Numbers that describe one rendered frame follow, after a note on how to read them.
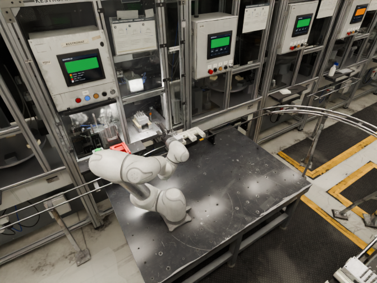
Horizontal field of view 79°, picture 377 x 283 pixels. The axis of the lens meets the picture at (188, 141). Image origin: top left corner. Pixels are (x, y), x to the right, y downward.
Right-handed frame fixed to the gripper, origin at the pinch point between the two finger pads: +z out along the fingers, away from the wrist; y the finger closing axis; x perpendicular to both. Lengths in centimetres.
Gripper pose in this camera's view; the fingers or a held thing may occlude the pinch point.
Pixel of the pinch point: (158, 128)
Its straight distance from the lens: 182.6
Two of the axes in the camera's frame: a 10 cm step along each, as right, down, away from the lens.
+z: -5.3, -5.2, 6.7
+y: -0.1, -7.9, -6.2
